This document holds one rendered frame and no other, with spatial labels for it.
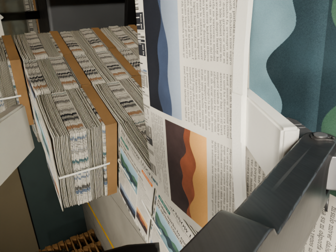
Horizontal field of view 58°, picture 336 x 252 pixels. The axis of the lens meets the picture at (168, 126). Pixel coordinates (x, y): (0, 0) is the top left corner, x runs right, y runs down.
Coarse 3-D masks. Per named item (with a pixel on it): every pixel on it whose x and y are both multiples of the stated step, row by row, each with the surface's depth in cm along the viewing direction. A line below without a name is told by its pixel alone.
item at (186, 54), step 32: (160, 0) 25; (192, 0) 22; (224, 0) 19; (160, 32) 26; (192, 32) 22; (224, 32) 20; (160, 64) 28; (192, 64) 23; (224, 64) 20; (160, 96) 29; (192, 96) 24; (224, 96) 21; (160, 128) 30; (192, 128) 25; (224, 128) 22; (160, 160) 32; (192, 160) 27; (224, 160) 23; (160, 192) 35; (192, 192) 28; (224, 192) 24; (192, 224) 29
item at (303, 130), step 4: (292, 120) 15; (296, 120) 15; (296, 124) 14; (300, 124) 14; (300, 128) 14; (304, 128) 14; (300, 132) 13; (304, 132) 13; (300, 136) 13; (332, 160) 11; (332, 164) 11; (332, 168) 11; (328, 172) 11; (332, 172) 11; (328, 176) 11; (332, 176) 11; (328, 180) 11; (332, 180) 11; (328, 184) 12; (332, 184) 11; (328, 188) 12; (332, 188) 12
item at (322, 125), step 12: (324, 48) 13; (324, 60) 14; (324, 72) 14; (324, 84) 14; (324, 96) 14; (324, 108) 14; (324, 120) 14; (324, 132) 14; (324, 216) 15; (324, 228) 16; (312, 240) 17; (324, 240) 16
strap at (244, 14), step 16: (240, 0) 15; (240, 16) 16; (240, 32) 16; (240, 48) 16; (240, 64) 16; (240, 80) 16; (240, 96) 16; (240, 112) 17; (240, 128) 17; (240, 144) 18; (240, 160) 18; (240, 176) 18; (240, 192) 19
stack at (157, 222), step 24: (96, 72) 137; (120, 72) 138; (120, 96) 124; (120, 120) 111; (144, 120) 113; (120, 144) 113; (144, 144) 102; (120, 168) 121; (144, 168) 96; (120, 192) 129; (144, 192) 102; (144, 216) 108; (168, 216) 88; (168, 240) 92
